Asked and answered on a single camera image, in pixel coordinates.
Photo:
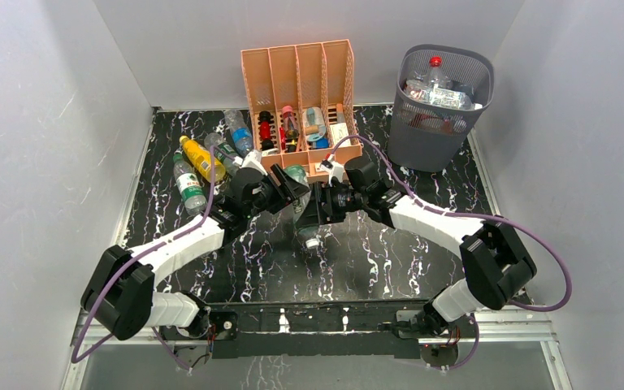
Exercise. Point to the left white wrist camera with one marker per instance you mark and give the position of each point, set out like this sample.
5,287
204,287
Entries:
253,159

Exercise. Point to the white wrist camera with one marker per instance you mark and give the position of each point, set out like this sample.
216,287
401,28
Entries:
336,170
253,159

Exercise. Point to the peach desk organizer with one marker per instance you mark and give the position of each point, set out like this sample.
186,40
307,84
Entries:
303,75

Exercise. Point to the clear water bottle white cap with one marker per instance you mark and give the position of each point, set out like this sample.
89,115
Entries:
437,96

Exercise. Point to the yellow juice bottle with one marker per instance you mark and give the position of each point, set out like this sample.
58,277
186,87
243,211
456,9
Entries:
208,166

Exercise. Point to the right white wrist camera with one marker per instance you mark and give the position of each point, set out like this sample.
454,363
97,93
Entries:
336,170

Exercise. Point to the blue round object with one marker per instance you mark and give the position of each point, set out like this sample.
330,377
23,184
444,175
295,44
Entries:
321,143

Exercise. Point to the grey mesh waste bin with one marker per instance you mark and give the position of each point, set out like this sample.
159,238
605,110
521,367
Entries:
425,150

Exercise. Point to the clear bottle dark green label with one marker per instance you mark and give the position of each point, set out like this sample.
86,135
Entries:
229,158

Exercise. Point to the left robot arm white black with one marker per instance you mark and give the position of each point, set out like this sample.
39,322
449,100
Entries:
121,294

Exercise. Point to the red label cola bottle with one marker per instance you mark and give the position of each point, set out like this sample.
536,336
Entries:
438,124

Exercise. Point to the white carton box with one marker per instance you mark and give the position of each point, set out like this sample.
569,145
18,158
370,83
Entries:
337,132

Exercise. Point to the clear bottle red blue label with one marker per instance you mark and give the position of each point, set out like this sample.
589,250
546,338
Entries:
436,77

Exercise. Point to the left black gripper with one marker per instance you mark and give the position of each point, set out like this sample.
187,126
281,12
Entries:
289,189

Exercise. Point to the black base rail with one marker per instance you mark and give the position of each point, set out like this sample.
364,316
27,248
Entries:
330,328

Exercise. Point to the green tinted bottle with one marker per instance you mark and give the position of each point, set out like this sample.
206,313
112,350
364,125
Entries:
306,235

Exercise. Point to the pink cap small bottle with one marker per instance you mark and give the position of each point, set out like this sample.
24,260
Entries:
290,127

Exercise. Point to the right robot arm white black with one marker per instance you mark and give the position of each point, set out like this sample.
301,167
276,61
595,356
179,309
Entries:
495,261

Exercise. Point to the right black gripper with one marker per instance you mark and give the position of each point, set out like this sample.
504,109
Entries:
316,214

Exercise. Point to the red black dumbbell toy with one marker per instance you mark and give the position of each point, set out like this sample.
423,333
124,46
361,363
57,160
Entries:
264,130

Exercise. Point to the clear bottle green cap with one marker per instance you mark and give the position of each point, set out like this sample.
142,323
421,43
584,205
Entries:
190,189

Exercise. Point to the small white box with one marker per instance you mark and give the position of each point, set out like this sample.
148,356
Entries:
319,167

